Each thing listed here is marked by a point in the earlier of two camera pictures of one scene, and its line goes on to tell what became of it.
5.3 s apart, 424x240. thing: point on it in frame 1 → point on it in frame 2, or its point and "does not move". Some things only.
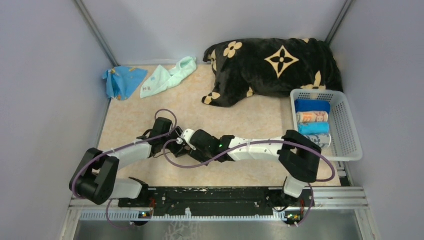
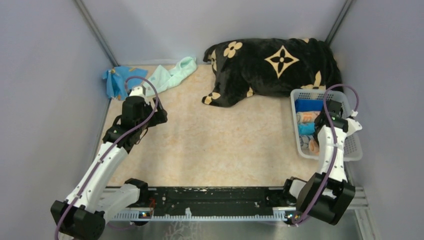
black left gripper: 179,150 → 159,117
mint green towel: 162,80 does not move
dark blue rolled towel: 312,105 does not move
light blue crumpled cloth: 122,82 does not move
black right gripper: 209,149 → 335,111
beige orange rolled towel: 310,116 does not move
